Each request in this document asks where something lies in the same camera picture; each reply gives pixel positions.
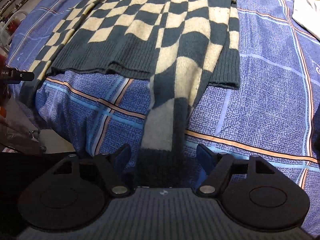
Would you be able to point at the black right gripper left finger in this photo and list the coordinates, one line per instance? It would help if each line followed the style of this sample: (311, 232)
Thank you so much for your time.
(111, 168)

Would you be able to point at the blue plaid bed sheet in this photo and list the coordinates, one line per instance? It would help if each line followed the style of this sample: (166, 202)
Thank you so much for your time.
(270, 125)

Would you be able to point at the white metal trolley rack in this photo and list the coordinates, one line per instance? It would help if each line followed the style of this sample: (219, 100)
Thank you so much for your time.
(8, 29)

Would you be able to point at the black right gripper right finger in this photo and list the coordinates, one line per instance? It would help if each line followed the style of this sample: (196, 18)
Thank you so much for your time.
(217, 167)

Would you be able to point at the white folded cloth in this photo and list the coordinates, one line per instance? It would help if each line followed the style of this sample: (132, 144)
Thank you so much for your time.
(306, 14)

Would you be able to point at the green cream checkered sweater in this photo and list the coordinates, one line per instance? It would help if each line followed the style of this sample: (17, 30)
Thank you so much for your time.
(180, 46)

